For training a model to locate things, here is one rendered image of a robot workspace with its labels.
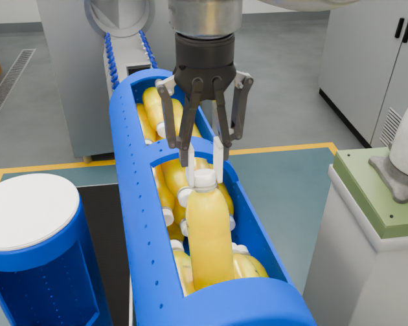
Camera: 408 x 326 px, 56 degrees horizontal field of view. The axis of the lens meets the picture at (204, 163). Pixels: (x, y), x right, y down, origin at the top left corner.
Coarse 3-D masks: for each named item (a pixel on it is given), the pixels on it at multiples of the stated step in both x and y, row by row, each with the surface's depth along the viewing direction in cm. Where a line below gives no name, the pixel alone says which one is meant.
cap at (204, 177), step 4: (196, 172) 62; (200, 172) 62; (204, 172) 61; (208, 172) 61; (212, 172) 61; (196, 176) 60; (200, 176) 60; (204, 176) 60; (208, 176) 60; (212, 176) 60; (196, 180) 60; (200, 180) 60; (204, 180) 60; (208, 180) 60; (212, 180) 60; (196, 184) 60; (200, 184) 60; (204, 184) 60; (208, 184) 60; (212, 184) 61
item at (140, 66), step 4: (128, 64) 161; (132, 64) 161; (136, 64) 161; (140, 64) 161; (144, 64) 161; (148, 64) 161; (128, 68) 159; (132, 68) 159; (136, 68) 159; (140, 68) 159; (144, 68) 160; (148, 68) 160; (128, 72) 160; (132, 72) 160
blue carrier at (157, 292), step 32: (128, 96) 109; (128, 128) 98; (128, 160) 90; (160, 160) 83; (128, 192) 83; (128, 224) 78; (160, 224) 69; (256, 224) 83; (128, 256) 75; (160, 256) 64; (256, 256) 84; (160, 288) 60; (224, 288) 56; (256, 288) 56; (288, 288) 60; (160, 320) 57; (192, 320) 53; (224, 320) 52; (256, 320) 53; (288, 320) 55
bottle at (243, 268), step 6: (234, 252) 75; (240, 252) 75; (234, 258) 71; (240, 258) 71; (246, 258) 72; (234, 264) 70; (240, 264) 70; (246, 264) 70; (252, 264) 71; (234, 270) 69; (240, 270) 69; (246, 270) 69; (252, 270) 69; (234, 276) 68; (240, 276) 68; (246, 276) 68; (252, 276) 68; (258, 276) 69
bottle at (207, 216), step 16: (192, 192) 62; (208, 192) 61; (192, 208) 61; (208, 208) 60; (224, 208) 61; (192, 224) 61; (208, 224) 60; (224, 224) 61; (192, 240) 62; (208, 240) 61; (224, 240) 62; (192, 256) 64; (208, 256) 62; (224, 256) 62; (192, 272) 65; (208, 272) 63; (224, 272) 63
